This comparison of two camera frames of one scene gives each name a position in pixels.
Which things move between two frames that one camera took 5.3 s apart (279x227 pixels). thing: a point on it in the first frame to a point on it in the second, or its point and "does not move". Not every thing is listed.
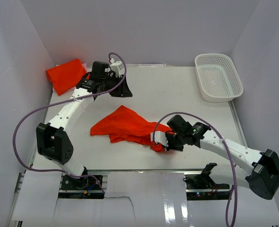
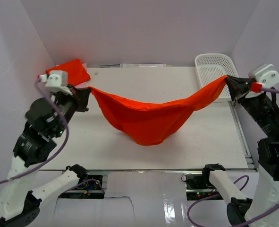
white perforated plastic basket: [218, 80] does not move
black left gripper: [122, 91] to [81, 96]
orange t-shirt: [122, 125] to [151, 124]
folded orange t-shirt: [65, 76] does not move
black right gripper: [170, 147] to [238, 86]
